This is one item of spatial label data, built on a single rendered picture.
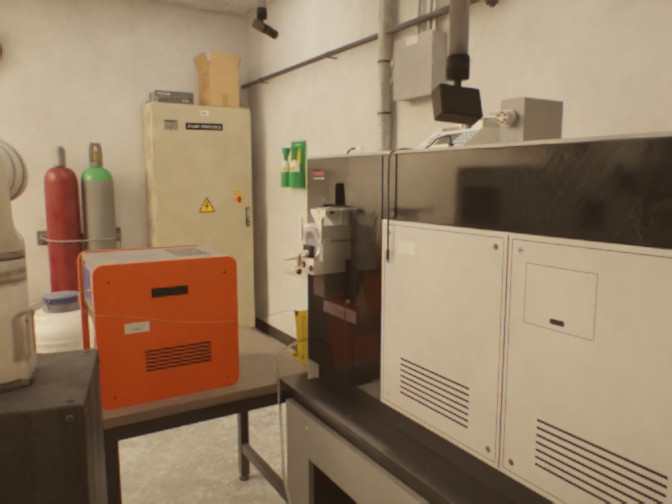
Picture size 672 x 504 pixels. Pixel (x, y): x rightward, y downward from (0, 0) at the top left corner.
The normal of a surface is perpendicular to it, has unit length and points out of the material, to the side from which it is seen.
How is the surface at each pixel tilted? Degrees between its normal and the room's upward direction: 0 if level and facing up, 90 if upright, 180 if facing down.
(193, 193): 90
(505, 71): 90
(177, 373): 90
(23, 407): 0
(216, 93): 90
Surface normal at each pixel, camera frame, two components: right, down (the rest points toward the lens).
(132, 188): 0.51, 0.11
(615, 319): -0.86, 0.07
